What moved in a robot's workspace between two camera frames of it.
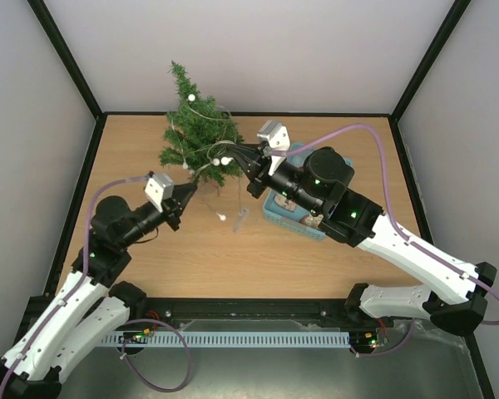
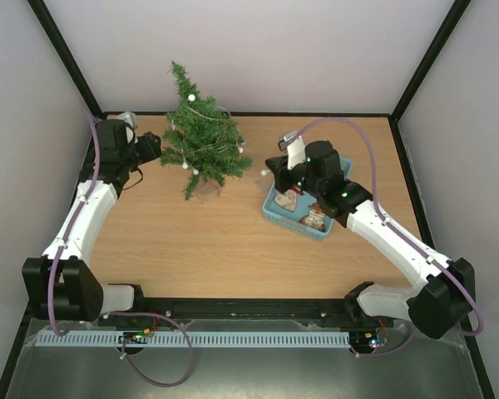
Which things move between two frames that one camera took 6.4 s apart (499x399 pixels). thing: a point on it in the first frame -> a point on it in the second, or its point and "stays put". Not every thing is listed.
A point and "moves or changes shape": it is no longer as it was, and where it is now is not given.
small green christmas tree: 201,135 stays put
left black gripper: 173,209 -> 153,150
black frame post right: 457,12 stays put
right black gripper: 258,174 -> 279,173
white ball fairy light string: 225,160 moves or changes shape
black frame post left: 62,49 stays put
